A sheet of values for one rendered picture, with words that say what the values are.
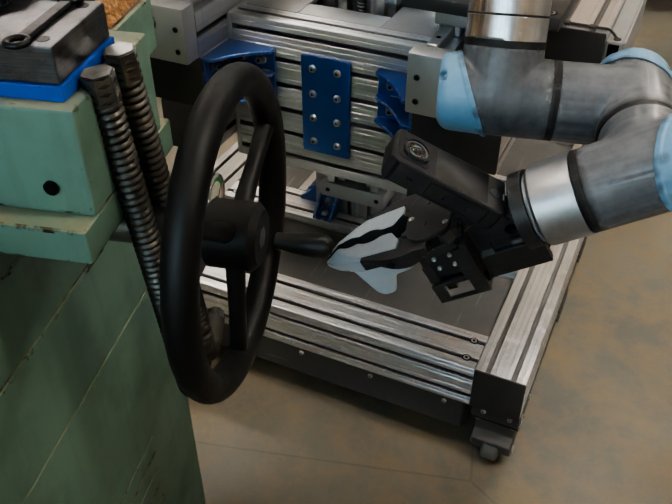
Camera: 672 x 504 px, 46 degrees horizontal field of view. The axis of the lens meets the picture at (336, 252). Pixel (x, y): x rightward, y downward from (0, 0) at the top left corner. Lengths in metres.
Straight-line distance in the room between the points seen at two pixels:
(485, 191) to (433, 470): 0.89
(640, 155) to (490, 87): 0.15
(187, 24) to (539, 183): 0.73
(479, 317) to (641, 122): 0.86
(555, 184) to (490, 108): 0.10
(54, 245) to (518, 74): 0.42
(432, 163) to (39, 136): 0.32
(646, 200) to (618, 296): 1.28
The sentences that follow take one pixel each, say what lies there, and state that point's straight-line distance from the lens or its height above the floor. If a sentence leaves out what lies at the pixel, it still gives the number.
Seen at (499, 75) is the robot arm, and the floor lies 0.90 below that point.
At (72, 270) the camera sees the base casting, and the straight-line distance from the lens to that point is 0.81.
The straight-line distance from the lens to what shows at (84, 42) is 0.62.
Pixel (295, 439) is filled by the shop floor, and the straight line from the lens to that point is 1.56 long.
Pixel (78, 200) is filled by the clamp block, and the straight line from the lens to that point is 0.62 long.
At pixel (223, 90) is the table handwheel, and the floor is 0.95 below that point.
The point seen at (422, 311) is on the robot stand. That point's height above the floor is 0.21.
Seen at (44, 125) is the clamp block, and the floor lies 0.95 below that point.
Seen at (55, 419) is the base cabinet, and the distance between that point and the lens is 0.83.
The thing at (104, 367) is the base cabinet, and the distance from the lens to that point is 0.91.
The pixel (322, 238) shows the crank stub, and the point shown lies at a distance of 0.78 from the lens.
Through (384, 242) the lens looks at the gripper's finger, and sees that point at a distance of 0.75.
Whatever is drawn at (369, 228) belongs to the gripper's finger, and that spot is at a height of 0.75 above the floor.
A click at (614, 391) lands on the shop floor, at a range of 1.73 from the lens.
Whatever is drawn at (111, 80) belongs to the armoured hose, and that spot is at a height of 0.97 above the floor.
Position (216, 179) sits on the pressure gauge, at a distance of 1.00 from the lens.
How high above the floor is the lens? 1.22
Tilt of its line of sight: 38 degrees down
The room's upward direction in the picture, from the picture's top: straight up
